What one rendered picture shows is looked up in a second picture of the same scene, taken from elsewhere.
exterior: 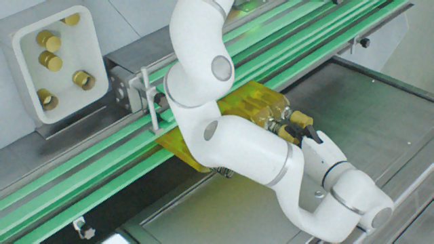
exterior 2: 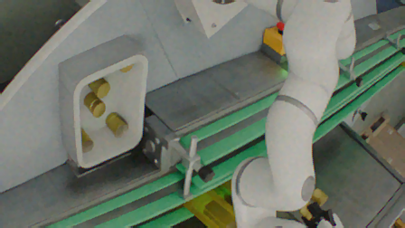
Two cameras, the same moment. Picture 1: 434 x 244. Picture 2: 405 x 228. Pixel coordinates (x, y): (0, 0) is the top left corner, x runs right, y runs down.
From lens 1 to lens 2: 0.31 m
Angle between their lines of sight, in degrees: 6
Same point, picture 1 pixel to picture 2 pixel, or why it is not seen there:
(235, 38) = not seen: hidden behind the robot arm
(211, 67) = (302, 188)
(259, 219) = not seen: outside the picture
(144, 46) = (183, 93)
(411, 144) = (376, 212)
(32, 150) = (67, 185)
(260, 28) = not seen: hidden behind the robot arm
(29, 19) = (91, 65)
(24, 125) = (60, 156)
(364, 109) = (353, 177)
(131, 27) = (172, 68)
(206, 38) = (304, 157)
